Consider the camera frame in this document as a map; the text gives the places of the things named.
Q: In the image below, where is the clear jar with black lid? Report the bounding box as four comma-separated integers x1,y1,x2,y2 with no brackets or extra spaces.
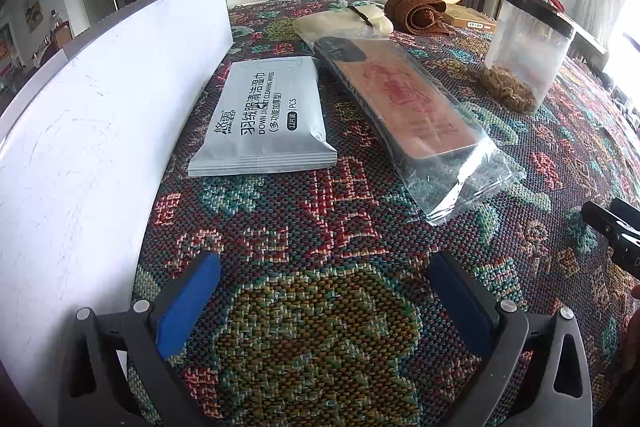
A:
481,0,577,114

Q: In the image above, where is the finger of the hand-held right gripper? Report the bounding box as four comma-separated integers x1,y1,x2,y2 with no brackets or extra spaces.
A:
581,201,640,253
610,197,640,228

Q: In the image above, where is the black hair tie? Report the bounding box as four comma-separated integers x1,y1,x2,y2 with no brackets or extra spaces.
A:
348,5,373,28

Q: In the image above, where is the pile of small clutter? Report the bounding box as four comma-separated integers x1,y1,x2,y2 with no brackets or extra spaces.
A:
600,72,640,132

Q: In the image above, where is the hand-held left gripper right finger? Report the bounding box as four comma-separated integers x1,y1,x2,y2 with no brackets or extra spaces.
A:
429,252,593,427

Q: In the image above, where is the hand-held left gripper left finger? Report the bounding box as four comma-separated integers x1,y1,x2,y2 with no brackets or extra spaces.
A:
59,251,223,427

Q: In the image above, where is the white storage box wall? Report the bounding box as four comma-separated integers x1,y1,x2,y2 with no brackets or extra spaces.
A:
0,0,235,408

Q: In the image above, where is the colourful patterned woven blanket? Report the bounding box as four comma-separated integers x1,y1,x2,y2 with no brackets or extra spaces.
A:
127,0,640,427

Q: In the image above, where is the brown woven mat roll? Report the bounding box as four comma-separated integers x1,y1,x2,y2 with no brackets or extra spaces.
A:
384,0,449,35

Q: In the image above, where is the white wet wipes pack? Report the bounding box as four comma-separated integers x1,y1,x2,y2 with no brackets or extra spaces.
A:
188,55,338,178

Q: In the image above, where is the phone case in clear bag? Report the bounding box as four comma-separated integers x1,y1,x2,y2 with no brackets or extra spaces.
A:
313,36,526,228

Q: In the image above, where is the person's right hand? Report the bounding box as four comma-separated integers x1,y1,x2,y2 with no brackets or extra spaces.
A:
624,284,640,370

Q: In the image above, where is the cream folded cloth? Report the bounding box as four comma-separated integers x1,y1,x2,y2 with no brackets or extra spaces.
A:
292,9,391,42

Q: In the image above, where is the flat cardboard box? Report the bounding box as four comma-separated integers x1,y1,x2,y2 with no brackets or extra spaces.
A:
440,4,498,34

